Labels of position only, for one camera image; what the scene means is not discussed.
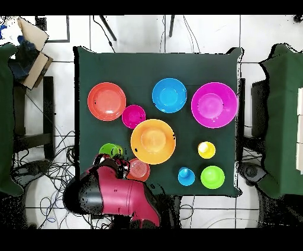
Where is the large orange bowl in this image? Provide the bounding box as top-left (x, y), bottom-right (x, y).
top-left (130, 118), bottom-right (176, 166)

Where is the small red-orange bowl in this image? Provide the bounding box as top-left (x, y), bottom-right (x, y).
top-left (126, 157), bottom-right (151, 182)

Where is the green cup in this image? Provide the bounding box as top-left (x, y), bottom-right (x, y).
top-left (98, 143), bottom-right (124, 159)

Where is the small crimson bowl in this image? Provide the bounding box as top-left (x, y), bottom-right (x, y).
top-left (121, 104), bottom-right (147, 130)

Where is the blue bowl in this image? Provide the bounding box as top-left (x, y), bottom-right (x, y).
top-left (151, 78), bottom-right (188, 114)

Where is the wide red-orange bowl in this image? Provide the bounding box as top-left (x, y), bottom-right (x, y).
top-left (87, 82), bottom-right (127, 122)

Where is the dark green tablecloth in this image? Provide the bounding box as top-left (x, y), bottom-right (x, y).
top-left (73, 46), bottom-right (243, 197)

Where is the yellow cup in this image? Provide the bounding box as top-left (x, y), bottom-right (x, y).
top-left (198, 141), bottom-right (217, 160)

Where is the blue cup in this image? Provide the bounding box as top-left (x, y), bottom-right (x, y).
top-left (178, 166), bottom-right (196, 187)

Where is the large magenta bowl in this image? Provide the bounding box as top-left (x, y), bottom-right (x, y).
top-left (191, 82), bottom-right (238, 129)

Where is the green bowl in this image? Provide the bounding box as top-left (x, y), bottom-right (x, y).
top-left (200, 165), bottom-right (225, 189)

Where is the black tripod leg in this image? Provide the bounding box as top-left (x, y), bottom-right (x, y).
top-left (99, 15), bottom-right (118, 41)
top-left (168, 15), bottom-right (176, 38)

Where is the black cabinet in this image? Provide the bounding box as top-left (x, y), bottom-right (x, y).
top-left (250, 79), bottom-right (269, 138)

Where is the dark green side cloth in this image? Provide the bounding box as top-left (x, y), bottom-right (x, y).
top-left (0, 43), bottom-right (24, 197)
top-left (259, 43), bottom-right (303, 199)

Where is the dark blue cloth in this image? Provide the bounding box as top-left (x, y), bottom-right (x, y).
top-left (8, 35), bottom-right (40, 81)

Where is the cardboard box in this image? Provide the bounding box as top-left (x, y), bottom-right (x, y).
top-left (9, 17), bottom-right (54, 91)

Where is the black stool frame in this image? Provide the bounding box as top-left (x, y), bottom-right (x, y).
top-left (12, 76), bottom-right (56, 160)

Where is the grey pedestal foot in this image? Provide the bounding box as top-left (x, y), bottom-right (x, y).
top-left (238, 162), bottom-right (268, 186)

